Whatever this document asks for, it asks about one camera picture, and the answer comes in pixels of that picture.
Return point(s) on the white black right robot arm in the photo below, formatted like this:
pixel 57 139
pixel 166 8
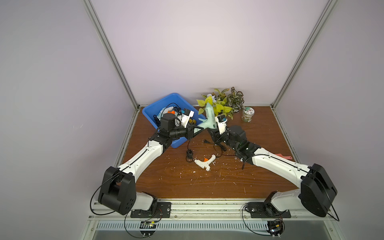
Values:
pixel 315 190

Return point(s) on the long mint glue gun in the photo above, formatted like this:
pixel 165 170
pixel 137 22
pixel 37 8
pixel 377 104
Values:
pixel 210 121

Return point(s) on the aluminium front rail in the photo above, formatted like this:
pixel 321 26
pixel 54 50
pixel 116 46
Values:
pixel 241 215

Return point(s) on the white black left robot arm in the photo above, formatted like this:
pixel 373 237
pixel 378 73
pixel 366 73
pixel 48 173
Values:
pixel 118 189

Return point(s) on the striped dark leaf plant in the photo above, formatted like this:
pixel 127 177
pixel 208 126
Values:
pixel 235 100

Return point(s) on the pink plastic scoop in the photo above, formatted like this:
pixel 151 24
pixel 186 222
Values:
pixel 285 157

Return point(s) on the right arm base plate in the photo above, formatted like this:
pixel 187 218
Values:
pixel 265 211

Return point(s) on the white orange glue gun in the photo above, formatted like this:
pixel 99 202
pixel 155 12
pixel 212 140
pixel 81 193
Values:
pixel 206 163

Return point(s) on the blue plastic storage box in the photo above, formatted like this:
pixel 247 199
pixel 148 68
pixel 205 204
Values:
pixel 156 105

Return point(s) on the small clear glass jar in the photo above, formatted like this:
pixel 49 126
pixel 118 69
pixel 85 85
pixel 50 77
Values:
pixel 247 114

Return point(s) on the green leafy potted plant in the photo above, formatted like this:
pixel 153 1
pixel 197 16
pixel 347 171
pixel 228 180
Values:
pixel 221 102

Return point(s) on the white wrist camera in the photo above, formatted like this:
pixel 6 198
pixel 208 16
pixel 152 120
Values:
pixel 221 121
pixel 186 115

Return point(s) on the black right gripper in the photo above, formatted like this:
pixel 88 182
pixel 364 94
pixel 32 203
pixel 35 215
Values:
pixel 217 135

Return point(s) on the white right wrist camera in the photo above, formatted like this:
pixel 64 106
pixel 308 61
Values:
pixel 221 121

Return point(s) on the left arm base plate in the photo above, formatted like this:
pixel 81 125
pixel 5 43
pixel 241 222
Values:
pixel 157 210

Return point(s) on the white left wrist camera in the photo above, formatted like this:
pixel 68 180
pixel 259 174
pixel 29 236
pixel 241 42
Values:
pixel 186 115

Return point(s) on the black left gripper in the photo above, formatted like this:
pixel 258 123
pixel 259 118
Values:
pixel 188 131

